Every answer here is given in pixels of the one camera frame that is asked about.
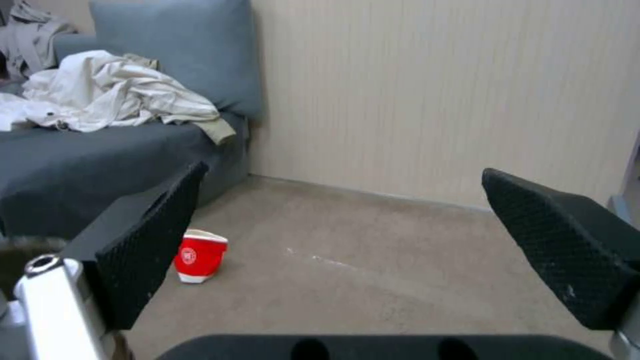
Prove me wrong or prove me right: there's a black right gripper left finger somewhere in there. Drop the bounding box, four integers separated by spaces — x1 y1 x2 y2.
0 160 210 360

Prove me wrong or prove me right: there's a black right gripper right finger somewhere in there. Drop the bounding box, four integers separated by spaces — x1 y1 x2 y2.
480 167 640 360

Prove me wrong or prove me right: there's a red paper cup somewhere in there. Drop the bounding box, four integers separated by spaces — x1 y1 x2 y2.
173 229 230 285

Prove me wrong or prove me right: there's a grey-blue sofa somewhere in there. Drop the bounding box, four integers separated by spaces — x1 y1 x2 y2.
0 34 251 241

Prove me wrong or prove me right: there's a cream crumpled cloth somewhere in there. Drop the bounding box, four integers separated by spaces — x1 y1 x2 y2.
0 49 237 145

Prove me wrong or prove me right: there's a grey-blue cushion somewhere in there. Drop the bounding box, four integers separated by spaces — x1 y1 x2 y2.
87 0 265 122

